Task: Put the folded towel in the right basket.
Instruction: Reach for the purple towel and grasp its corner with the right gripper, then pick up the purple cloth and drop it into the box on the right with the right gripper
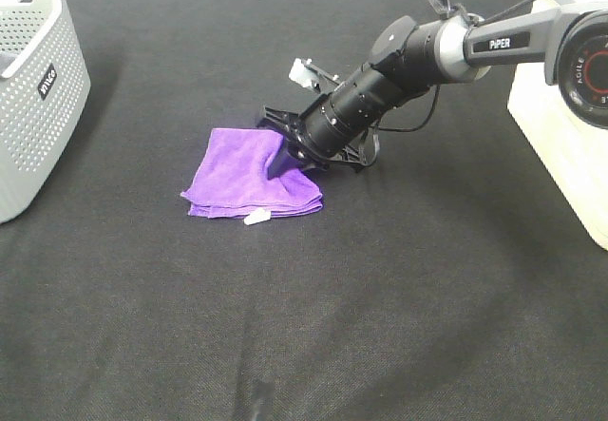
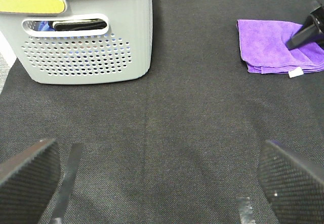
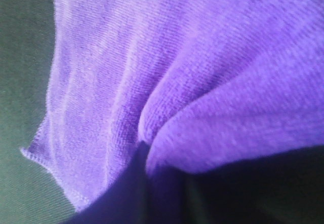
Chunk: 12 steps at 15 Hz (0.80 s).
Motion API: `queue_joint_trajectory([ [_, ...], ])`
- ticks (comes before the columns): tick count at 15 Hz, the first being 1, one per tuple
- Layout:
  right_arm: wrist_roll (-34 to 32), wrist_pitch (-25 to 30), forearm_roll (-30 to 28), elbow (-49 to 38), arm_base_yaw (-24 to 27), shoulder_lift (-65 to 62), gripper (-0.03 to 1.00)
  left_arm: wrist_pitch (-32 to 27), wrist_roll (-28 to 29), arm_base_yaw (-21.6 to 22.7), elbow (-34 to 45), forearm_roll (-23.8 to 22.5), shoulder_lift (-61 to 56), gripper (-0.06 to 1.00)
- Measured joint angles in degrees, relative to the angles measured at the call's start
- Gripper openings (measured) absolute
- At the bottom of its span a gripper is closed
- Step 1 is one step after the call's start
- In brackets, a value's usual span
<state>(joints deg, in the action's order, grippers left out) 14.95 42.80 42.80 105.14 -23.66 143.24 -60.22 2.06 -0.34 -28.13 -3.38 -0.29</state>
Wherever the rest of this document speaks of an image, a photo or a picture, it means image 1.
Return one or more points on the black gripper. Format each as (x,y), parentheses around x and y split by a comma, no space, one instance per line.
(296,151)

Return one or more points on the black table cloth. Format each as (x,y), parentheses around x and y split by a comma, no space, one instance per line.
(450,281)

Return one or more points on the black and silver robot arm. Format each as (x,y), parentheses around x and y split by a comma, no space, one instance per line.
(407,59)

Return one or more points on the purple towel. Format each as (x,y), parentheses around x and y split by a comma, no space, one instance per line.
(231,181)

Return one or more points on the white storage box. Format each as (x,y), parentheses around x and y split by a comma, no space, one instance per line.
(573,152)

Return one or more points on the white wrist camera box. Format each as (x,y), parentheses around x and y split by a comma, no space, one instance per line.
(302,75)

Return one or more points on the grey perforated plastic basket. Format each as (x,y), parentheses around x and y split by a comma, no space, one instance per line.
(44,88)

